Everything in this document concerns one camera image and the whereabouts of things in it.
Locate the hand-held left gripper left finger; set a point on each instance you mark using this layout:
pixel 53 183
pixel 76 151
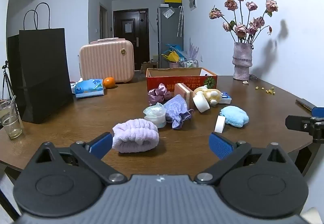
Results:
pixel 101 143

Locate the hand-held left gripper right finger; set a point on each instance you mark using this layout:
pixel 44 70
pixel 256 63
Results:
pixel 220 145

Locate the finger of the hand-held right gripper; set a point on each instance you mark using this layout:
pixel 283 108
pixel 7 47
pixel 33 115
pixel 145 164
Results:
pixel 318 112
pixel 301 123

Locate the light blue plush mitt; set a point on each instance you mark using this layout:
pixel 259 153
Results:
pixel 235 116

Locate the lavender towel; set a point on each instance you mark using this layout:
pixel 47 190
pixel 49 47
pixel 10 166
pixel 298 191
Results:
pixel 136 135

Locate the yellow and white plush toy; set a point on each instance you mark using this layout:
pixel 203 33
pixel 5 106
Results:
pixel 212 94

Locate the purple knit pouch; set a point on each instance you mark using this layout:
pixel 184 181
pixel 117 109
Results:
pixel 177 107

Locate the pink and cream sponge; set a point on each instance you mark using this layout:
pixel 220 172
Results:
pixel 183 92

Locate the red cardboard box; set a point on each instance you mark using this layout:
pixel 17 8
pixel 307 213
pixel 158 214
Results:
pixel 182 83

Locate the dark flat device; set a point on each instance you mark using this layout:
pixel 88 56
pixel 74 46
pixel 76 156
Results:
pixel 306 104

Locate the white foam block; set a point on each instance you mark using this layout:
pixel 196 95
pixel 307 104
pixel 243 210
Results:
pixel 219 124
pixel 201 103

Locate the scattered yellow crumbs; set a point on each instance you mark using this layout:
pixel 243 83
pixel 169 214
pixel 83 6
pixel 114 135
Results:
pixel 268 91

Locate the small blue box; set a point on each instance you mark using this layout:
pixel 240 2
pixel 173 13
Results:
pixel 226 98

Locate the blue tissue pack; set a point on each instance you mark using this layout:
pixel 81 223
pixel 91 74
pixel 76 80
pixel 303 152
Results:
pixel 88 88

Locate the clear plastic shower cap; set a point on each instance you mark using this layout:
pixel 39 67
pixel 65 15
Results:
pixel 155 113

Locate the orange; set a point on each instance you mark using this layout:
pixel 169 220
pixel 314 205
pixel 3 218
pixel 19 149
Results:
pixel 109 82

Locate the pink satin bow pouch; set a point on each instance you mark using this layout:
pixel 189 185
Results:
pixel 158 94

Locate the pink ribbed suitcase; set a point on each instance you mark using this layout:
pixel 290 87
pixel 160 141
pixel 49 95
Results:
pixel 106 61

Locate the pink ceramic vase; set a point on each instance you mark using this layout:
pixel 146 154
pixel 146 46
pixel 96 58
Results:
pixel 242 61

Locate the cart with bottles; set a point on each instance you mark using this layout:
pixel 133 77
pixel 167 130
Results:
pixel 188 63

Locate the cardboard box on floor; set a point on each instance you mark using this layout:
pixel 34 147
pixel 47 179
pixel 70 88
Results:
pixel 146 66

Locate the clear plastic cup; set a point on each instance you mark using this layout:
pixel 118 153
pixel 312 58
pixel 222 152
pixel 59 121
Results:
pixel 12 127

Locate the black paper bag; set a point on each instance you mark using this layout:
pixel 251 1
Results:
pixel 43 74

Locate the clear drinking straw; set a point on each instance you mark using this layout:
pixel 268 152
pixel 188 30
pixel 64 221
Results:
pixel 12 102

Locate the yellow bag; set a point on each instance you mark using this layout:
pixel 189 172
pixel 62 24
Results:
pixel 170 56

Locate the dark brown door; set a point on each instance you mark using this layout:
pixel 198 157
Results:
pixel 130 44

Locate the dried pink roses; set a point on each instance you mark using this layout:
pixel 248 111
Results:
pixel 240 29

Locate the black tripod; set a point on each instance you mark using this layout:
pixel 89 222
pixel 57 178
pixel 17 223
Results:
pixel 6 77

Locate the grey refrigerator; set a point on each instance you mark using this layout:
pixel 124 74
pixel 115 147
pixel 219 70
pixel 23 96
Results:
pixel 168 34

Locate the folded white umbrella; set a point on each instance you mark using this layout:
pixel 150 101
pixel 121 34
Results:
pixel 180 21

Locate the clear plastic bag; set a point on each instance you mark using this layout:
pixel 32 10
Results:
pixel 168 13

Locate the yellow box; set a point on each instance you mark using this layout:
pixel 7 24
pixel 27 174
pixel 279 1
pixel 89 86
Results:
pixel 173 0

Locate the purple wall sticker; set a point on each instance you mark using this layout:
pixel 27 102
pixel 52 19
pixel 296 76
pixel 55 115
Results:
pixel 193 49

